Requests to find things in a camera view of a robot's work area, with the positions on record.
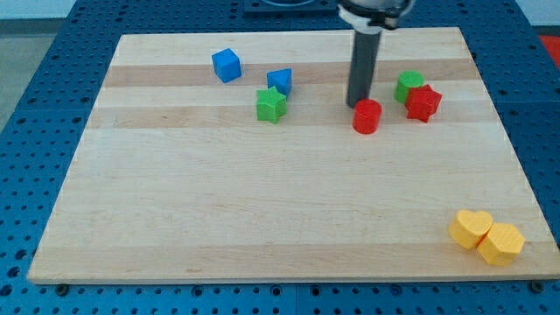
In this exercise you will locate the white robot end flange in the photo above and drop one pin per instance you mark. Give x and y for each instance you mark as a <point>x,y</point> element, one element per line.
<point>373,16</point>

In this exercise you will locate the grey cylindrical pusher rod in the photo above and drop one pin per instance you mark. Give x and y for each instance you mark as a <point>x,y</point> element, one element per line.
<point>362,67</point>

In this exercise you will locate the red cylinder block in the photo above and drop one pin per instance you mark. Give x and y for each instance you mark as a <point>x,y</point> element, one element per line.
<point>367,114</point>

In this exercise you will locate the red star block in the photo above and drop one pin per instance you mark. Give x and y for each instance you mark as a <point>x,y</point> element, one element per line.
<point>422,103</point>

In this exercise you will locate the green star block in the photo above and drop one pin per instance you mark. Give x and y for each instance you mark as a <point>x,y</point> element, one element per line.
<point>271,105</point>

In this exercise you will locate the green cylinder block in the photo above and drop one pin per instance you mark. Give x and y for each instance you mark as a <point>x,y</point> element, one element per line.
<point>405,82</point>

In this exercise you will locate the blue triangle block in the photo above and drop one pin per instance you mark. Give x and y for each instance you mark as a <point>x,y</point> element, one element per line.
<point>281,80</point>

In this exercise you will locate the blue cube block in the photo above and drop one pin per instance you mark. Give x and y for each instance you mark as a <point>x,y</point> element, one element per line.
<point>227,65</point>

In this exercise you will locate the wooden board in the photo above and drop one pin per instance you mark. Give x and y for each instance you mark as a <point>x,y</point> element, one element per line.
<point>175,181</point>

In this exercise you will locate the yellow heart block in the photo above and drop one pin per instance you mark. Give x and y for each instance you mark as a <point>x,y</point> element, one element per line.
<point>468,228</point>

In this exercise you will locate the yellow hexagon block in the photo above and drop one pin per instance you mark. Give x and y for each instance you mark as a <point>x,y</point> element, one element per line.
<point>501,245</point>

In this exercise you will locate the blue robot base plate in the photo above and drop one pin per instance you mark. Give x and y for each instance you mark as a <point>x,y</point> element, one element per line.
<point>267,7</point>

